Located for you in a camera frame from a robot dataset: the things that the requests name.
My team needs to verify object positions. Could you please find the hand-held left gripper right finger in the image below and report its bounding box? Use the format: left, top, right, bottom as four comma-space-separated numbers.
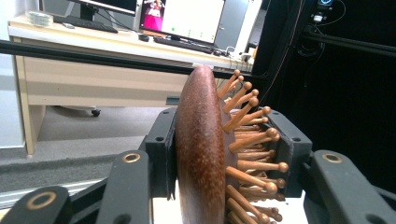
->
266, 108, 396, 224

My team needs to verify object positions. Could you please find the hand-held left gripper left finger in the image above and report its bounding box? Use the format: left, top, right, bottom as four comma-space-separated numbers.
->
95, 106, 179, 224

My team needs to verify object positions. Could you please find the brown wooden hairbrush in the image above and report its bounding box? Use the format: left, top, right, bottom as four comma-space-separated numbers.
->
174, 63, 290, 224

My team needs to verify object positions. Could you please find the white table sheet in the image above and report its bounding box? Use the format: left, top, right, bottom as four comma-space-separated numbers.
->
150, 189, 310, 224

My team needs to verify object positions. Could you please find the light wooden office desk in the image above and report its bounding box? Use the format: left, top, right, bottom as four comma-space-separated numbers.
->
7, 12, 260, 157

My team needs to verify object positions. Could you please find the black keyboard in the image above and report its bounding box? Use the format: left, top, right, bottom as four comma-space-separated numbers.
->
153, 35, 217, 55
51, 14, 120, 35

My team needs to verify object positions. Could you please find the lit computer monitor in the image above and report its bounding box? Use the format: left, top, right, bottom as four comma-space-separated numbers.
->
137, 0, 227, 45

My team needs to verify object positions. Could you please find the grey computer case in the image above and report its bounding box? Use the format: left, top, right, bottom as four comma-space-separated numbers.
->
214, 0, 263, 54

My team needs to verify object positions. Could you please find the mounted device with light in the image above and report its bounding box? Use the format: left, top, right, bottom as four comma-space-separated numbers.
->
312, 0, 336, 23

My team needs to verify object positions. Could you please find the dark computer monitor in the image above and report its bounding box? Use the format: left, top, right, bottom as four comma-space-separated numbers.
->
65, 0, 140, 21

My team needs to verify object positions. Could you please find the white cabinet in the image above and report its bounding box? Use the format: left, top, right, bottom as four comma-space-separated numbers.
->
0, 0, 26, 151

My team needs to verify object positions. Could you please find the clear tape roll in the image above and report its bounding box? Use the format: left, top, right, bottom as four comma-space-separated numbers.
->
25, 10, 54, 28

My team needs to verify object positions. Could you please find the black frame crossbar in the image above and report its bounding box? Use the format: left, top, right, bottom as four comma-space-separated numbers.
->
0, 38, 261, 80

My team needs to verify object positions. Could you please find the black side frame bar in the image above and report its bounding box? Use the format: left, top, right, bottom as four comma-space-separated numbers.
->
302, 30, 396, 58

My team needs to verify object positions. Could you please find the aluminium floor rail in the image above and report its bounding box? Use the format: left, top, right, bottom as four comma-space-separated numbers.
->
0, 177, 106, 210

